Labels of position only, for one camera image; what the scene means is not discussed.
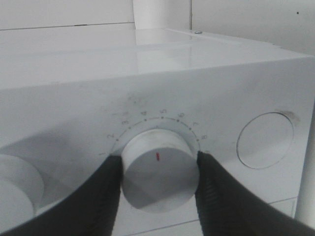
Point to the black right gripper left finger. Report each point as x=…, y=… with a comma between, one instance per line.
x=90, y=210

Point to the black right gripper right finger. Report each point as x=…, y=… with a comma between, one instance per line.
x=226, y=208

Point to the white timer knob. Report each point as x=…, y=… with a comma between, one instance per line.
x=160, y=171

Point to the round white door button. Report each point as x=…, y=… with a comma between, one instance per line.
x=265, y=140

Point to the upper white power knob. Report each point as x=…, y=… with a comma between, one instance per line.
x=21, y=190

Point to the white microwave oven body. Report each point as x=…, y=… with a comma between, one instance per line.
x=69, y=98

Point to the white pipe behind microwave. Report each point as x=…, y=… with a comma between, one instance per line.
x=151, y=14

